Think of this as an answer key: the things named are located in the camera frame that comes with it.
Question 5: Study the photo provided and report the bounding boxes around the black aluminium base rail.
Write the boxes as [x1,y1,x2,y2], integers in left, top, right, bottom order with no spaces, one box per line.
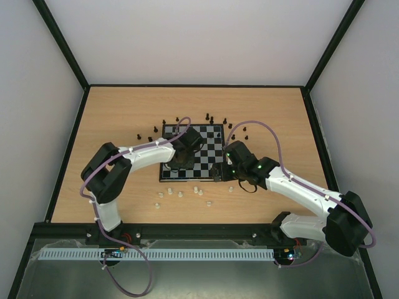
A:
[30,222,306,248]

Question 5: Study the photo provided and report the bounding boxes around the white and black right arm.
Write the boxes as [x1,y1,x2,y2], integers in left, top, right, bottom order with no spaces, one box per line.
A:
[210,157,372,257]

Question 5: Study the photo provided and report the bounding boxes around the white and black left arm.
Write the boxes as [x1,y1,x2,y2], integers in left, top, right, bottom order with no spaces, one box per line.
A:
[80,138,203,232]

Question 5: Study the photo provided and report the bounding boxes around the black enclosure frame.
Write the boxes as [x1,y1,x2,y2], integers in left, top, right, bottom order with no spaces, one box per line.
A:
[8,1,364,298]

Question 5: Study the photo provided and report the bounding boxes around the black and silver chessboard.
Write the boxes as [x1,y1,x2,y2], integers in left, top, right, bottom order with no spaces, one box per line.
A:
[159,123,225,183]

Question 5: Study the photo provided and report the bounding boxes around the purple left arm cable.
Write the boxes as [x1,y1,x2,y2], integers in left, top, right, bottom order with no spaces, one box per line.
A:
[80,116,191,296]

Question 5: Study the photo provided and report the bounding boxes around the light blue slotted cable duct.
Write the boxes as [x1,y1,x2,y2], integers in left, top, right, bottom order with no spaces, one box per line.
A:
[38,248,274,262]

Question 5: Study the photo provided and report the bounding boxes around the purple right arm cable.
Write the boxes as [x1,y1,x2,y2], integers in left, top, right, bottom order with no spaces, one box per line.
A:
[226,120,377,269]

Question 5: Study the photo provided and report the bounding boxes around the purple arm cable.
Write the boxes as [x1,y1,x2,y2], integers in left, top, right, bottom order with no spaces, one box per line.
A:
[226,120,377,269]
[80,116,191,296]

